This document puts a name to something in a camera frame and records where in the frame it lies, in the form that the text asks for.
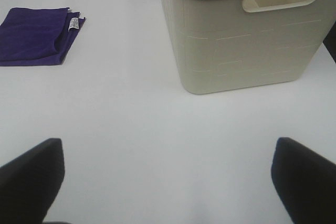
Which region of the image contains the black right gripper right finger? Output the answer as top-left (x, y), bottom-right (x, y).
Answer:
top-left (271, 137), bottom-right (335, 223)

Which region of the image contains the beige basket with grey rim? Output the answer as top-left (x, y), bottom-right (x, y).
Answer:
top-left (161, 0), bottom-right (335, 94)

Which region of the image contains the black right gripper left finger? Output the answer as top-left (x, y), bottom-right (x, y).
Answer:
top-left (1, 138), bottom-right (65, 223)

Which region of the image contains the folded purple towel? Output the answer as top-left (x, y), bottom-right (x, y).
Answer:
top-left (1, 7), bottom-right (86, 67)

